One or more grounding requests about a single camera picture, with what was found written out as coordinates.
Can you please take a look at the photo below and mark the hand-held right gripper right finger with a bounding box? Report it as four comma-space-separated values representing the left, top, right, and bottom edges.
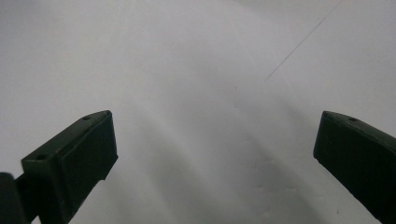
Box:
313, 110, 396, 224

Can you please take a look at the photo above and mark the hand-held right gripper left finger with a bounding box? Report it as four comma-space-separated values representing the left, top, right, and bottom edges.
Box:
15, 109, 120, 224

